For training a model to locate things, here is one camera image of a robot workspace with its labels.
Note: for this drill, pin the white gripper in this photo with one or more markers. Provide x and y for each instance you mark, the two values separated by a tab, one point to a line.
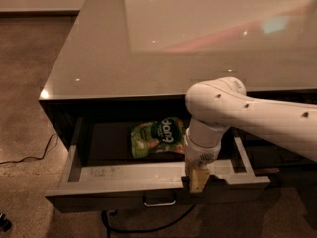
201	153

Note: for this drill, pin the black plug on floor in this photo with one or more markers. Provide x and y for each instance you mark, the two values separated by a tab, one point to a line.
5	224

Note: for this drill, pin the grey drawer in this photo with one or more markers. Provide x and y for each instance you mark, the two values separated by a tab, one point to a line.
101	174

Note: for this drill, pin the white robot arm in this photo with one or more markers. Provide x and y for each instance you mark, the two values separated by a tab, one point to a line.
217	105

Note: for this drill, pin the green snack bag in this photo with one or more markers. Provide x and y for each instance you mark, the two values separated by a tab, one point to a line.
158	137

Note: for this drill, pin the dark cabinet with glossy top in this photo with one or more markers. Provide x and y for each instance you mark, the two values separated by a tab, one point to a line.
136	59

